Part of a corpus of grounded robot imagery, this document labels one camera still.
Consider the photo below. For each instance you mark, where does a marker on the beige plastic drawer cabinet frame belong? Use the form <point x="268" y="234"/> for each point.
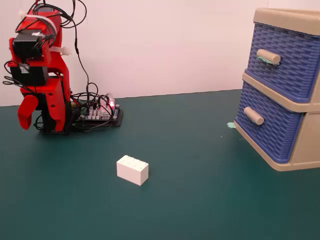
<point x="306" y="140"/>

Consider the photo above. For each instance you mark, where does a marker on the white toy building brick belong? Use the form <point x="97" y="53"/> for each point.
<point x="131" y="171"/>

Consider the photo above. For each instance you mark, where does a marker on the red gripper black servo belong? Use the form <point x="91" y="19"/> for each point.
<point x="53" y="88"/>

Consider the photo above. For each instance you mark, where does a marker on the motor controller circuit board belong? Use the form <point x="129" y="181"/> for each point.
<point x="105" y="116"/>

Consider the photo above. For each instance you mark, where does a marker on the green tape scrap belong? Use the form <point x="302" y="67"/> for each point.
<point x="231" y="125"/>

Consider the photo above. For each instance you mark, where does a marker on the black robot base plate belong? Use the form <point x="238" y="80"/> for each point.
<point x="57" y="132"/>

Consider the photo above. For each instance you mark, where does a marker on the green tape strip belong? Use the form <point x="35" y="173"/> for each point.
<point x="265" y="60"/>

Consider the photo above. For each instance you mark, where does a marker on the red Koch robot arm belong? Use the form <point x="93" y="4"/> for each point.
<point x="56" y="37"/>

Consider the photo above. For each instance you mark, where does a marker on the white zip tie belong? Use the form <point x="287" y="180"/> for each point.
<point x="37" y="17"/>
<point x="63" y="50"/>

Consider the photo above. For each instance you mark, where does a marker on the blue woven plastic drawer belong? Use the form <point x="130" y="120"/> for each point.
<point x="272" y="135"/>

